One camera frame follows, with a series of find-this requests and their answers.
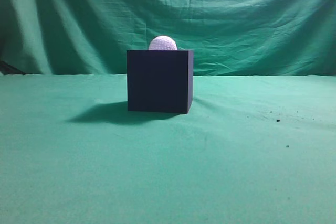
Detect green cloth backdrop and cover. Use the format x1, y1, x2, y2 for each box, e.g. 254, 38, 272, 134
1, 0, 335, 223

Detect white dimpled golf ball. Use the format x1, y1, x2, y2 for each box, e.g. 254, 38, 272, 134
148, 36, 177, 51

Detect dark blue cube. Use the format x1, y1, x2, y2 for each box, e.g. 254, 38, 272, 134
127, 50, 194, 114

